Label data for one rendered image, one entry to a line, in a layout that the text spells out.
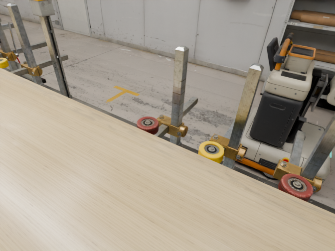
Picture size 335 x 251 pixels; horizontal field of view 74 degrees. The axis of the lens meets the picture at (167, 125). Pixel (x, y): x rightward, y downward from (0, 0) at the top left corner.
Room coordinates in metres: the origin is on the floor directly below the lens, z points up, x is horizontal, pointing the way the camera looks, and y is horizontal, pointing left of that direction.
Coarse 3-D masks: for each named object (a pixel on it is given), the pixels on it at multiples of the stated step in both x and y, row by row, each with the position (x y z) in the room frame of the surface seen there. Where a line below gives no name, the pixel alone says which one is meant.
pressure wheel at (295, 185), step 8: (288, 176) 0.42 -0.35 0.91; (296, 176) 0.43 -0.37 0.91; (280, 184) 0.40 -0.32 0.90; (288, 184) 0.40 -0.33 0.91; (296, 184) 0.39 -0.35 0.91; (304, 184) 0.40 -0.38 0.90; (288, 192) 0.37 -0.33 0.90; (296, 192) 0.37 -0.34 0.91; (304, 192) 0.37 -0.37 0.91; (312, 192) 0.37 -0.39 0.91; (304, 200) 0.36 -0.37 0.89
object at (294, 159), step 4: (300, 132) 0.75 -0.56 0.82; (304, 132) 0.75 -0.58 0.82; (296, 136) 0.72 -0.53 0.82; (300, 136) 0.72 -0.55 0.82; (304, 136) 0.72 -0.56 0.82; (296, 140) 0.69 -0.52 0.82; (300, 140) 0.69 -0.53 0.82; (296, 144) 0.67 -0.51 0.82; (300, 144) 0.67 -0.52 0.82; (292, 148) 0.66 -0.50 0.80; (296, 148) 0.64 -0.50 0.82; (300, 148) 0.64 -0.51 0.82; (292, 152) 0.62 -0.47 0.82; (296, 152) 0.62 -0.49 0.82; (300, 152) 0.62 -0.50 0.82; (292, 156) 0.60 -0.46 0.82; (296, 156) 0.60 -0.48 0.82; (300, 156) 0.60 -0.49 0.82; (292, 160) 0.58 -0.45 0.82; (296, 160) 0.58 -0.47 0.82; (296, 164) 0.56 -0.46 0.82
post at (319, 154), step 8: (328, 128) 0.50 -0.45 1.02; (328, 136) 0.49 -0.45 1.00; (320, 144) 0.50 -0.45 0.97; (328, 144) 0.49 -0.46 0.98; (312, 152) 0.52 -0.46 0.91; (320, 152) 0.49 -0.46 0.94; (328, 152) 0.48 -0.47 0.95; (312, 160) 0.50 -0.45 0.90; (320, 160) 0.49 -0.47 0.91; (304, 168) 0.50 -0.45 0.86; (312, 168) 0.49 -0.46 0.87; (304, 176) 0.49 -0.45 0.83; (312, 176) 0.48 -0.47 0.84
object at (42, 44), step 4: (32, 44) 1.58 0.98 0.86; (36, 44) 1.59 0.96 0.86; (40, 44) 1.61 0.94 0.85; (44, 44) 1.64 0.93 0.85; (16, 48) 1.48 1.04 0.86; (20, 48) 1.49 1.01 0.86; (32, 48) 1.55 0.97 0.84; (36, 48) 1.58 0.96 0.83; (20, 52) 1.48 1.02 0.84; (0, 56) 1.37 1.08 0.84
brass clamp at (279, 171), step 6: (288, 162) 0.56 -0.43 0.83; (276, 168) 0.54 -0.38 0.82; (282, 168) 0.53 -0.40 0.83; (288, 168) 0.53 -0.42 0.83; (294, 168) 0.53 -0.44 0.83; (300, 168) 0.53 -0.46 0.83; (276, 174) 0.53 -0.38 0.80; (282, 174) 0.52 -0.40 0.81; (300, 174) 0.50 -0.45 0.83; (312, 180) 0.48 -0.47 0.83; (318, 180) 0.48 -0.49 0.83; (312, 186) 0.47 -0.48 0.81; (318, 186) 0.47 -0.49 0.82
